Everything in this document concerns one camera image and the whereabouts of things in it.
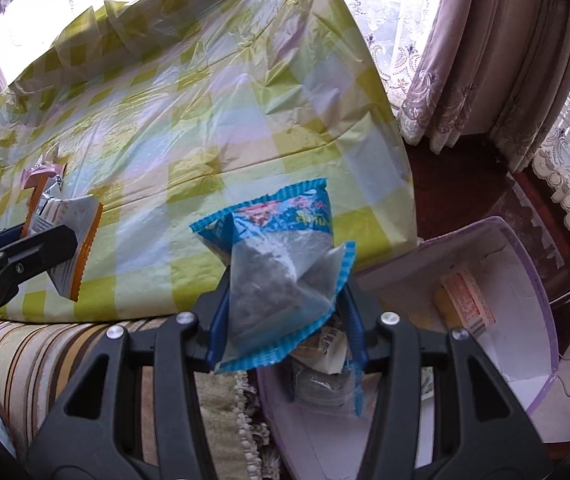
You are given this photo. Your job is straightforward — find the yellow cake packet red label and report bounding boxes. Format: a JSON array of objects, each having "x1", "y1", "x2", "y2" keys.
[{"x1": 432, "y1": 266, "x2": 496, "y2": 341}]

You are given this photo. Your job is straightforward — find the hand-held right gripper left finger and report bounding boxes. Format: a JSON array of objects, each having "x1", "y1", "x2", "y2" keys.
[{"x1": 28, "y1": 260, "x2": 233, "y2": 480}]

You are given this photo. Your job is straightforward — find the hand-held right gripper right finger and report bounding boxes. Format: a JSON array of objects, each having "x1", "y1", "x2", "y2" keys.
[{"x1": 335, "y1": 280, "x2": 553, "y2": 480}]

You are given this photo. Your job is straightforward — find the clear grey snack packet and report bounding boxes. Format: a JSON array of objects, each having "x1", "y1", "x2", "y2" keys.
[{"x1": 290, "y1": 360, "x2": 366, "y2": 418}]

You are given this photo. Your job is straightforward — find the white box purple rim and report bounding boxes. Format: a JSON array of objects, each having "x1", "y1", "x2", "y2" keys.
[{"x1": 255, "y1": 216, "x2": 560, "y2": 480}]

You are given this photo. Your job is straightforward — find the pink snack packet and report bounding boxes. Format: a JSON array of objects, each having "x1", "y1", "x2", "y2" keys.
[{"x1": 19, "y1": 159, "x2": 68, "y2": 196}]

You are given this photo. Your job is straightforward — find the white and blue snack packet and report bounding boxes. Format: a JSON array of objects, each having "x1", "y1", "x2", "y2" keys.
[{"x1": 297, "y1": 325, "x2": 351, "y2": 376}]

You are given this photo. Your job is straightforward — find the checkered plastic tablecloth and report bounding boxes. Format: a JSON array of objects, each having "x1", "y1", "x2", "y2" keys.
[{"x1": 0, "y1": 0, "x2": 421, "y2": 323}]

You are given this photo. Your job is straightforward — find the beige fringed cushion cover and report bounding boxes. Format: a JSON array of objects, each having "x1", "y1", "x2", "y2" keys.
[{"x1": 192, "y1": 370, "x2": 286, "y2": 480}]

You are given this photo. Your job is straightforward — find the white and orange snack packet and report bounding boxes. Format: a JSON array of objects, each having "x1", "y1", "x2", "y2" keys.
[{"x1": 22, "y1": 180, "x2": 103, "y2": 302}]

